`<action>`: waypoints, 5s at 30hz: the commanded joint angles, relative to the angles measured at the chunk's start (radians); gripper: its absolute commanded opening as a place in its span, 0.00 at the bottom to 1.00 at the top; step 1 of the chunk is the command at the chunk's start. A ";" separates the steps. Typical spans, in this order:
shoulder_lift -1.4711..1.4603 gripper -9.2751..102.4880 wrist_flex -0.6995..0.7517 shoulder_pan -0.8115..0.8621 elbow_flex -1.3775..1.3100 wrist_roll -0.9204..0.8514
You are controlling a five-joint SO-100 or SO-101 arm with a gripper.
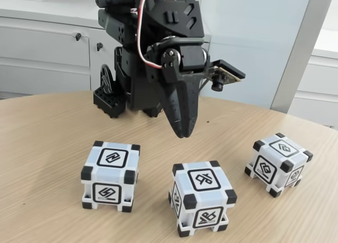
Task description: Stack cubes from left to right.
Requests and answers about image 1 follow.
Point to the white cube crossed symbol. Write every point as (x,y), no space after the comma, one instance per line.
(203,198)

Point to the white cube house symbol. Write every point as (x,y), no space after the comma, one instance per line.
(274,161)

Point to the black round disc white logo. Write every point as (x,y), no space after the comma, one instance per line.
(104,79)

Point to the black cabinet lock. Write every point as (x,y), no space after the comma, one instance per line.
(78,36)
(99,46)

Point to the white cube lightning symbol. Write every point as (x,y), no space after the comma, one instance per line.
(108,179)

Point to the white drawer unit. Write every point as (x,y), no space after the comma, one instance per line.
(322,79)

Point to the white low cabinet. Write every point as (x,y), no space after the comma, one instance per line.
(39,55)

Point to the black gripper camera module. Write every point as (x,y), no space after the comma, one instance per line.
(229,72)

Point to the white slanted post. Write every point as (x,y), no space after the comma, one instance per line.
(299,55)

